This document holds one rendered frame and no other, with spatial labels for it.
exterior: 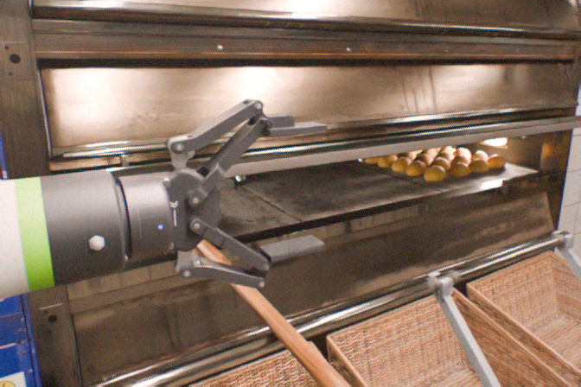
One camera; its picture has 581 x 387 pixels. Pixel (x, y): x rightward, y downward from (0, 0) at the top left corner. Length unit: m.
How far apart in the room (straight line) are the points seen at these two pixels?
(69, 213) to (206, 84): 0.69
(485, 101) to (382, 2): 0.54
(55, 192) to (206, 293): 0.82
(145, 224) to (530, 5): 1.59
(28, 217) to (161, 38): 0.66
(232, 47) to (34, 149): 0.45
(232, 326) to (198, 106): 0.56
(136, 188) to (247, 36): 0.70
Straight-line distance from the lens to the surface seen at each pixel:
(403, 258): 1.50
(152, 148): 0.89
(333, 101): 1.18
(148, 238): 0.40
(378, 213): 1.36
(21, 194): 0.39
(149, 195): 0.40
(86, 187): 0.39
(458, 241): 1.69
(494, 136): 1.44
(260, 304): 0.83
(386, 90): 1.30
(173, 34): 0.99
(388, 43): 1.30
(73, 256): 0.39
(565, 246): 1.41
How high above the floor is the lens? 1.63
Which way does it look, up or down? 14 degrees down
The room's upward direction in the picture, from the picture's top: straight up
